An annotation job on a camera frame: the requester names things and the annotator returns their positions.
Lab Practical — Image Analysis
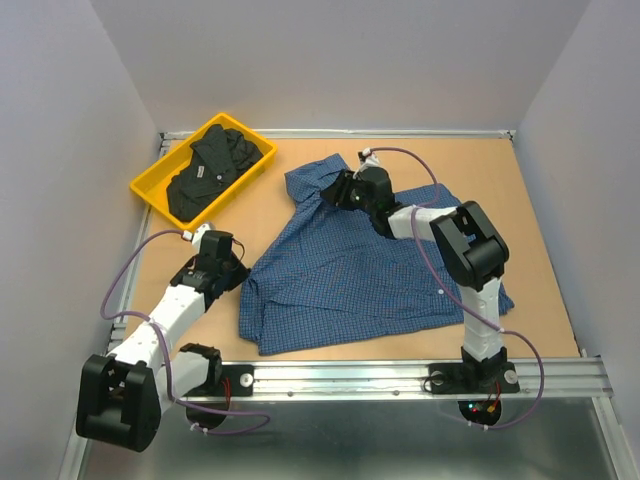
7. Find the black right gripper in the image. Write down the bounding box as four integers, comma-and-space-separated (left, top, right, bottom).
318, 168, 375, 216

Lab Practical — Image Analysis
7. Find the blue plaid long sleeve shirt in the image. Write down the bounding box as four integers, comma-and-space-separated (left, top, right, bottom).
237, 153, 516, 357

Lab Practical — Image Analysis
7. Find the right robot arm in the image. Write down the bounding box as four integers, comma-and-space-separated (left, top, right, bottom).
320, 167, 520, 395

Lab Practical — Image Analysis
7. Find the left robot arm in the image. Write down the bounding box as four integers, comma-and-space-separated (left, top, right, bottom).
75, 224, 249, 452

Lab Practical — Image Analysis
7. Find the yellow plastic bin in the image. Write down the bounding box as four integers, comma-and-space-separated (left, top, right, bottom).
130, 113, 277, 230

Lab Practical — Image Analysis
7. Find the black striped shirt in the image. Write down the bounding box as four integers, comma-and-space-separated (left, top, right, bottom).
166, 124, 263, 223

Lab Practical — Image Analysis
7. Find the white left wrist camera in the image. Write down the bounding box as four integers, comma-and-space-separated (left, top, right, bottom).
181, 222, 214, 249

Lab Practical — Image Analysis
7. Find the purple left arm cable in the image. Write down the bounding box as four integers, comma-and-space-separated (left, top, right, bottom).
101, 229, 271, 436

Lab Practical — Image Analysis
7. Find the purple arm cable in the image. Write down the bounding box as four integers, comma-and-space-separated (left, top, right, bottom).
362, 145, 546, 432
101, 229, 271, 436

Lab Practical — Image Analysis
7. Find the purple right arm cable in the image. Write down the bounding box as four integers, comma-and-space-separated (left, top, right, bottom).
362, 145, 546, 432

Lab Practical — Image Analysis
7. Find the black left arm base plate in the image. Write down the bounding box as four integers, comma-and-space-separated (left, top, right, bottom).
186, 363, 255, 399

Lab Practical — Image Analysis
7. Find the aluminium back rail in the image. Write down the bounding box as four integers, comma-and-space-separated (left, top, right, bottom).
160, 128, 516, 141

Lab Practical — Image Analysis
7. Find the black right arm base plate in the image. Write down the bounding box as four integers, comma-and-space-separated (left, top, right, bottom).
427, 362, 520, 395

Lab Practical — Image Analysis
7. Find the aluminium front rail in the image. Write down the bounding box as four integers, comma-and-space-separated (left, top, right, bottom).
79, 355, 614, 402

